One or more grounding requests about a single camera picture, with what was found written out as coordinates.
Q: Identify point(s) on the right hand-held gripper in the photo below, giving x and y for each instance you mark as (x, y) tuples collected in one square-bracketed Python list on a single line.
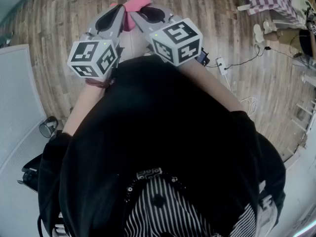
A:
[(177, 41)]

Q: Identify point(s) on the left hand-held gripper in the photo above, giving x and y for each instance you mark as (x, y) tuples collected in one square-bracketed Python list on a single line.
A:
[(84, 55)]

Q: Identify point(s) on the pink cloth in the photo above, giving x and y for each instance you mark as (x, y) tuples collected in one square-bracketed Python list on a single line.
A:
[(138, 1)]

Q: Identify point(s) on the person's right forearm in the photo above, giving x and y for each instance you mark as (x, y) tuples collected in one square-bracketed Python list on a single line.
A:
[(209, 83)]

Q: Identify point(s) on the person's left forearm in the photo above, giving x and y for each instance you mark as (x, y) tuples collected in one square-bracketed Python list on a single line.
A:
[(79, 107)]

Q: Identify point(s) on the black device with blue screen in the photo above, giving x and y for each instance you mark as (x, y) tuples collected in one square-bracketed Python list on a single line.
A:
[(202, 57)]

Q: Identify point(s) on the white ribbed panel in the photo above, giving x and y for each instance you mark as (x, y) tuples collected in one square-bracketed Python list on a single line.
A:
[(17, 95)]

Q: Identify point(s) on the black mesh wastebasket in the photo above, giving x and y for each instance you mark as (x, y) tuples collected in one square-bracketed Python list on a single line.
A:
[(48, 127)]

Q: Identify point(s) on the person's black striped clothing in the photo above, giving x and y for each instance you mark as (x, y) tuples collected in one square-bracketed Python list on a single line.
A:
[(160, 132)]

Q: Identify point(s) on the white rack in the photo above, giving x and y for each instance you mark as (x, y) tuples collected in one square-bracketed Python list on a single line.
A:
[(302, 117)]

